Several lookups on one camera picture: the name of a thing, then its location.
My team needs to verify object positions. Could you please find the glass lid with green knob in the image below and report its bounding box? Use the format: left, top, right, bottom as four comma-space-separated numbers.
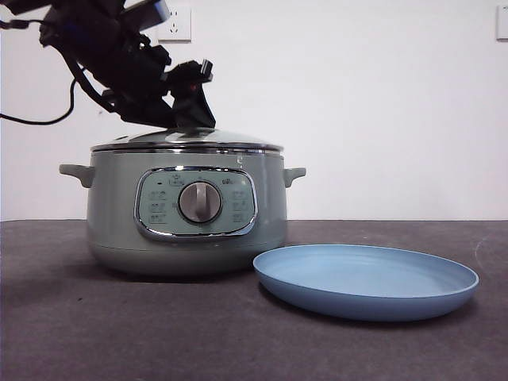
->
90, 125, 281, 154

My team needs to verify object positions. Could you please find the pale green electric steamer pot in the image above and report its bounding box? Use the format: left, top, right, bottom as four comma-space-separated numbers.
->
59, 147, 307, 277

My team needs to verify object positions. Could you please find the blue round plate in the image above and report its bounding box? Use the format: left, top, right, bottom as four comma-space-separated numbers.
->
252, 244, 480, 322

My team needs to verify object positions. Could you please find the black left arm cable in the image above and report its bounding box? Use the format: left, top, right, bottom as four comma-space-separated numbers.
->
0, 75, 77, 126

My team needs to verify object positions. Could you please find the white wall socket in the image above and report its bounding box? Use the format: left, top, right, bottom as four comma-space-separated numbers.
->
157, 7, 193, 44

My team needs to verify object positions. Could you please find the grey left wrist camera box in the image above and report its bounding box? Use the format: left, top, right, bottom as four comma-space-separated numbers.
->
118, 0, 168, 31

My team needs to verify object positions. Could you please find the white wall plate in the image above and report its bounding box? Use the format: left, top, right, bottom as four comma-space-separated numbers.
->
495, 6, 508, 41

